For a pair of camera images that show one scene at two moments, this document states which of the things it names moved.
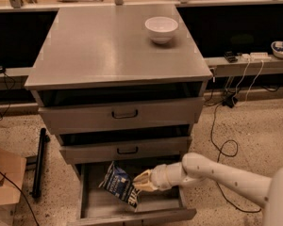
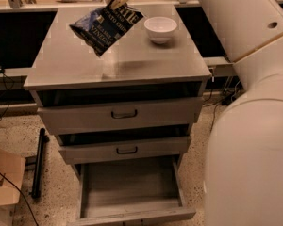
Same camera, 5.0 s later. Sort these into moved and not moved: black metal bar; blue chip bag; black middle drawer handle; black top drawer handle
Moved: blue chip bag
Not moved: black top drawer handle; black middle drawer handle; black metal bar
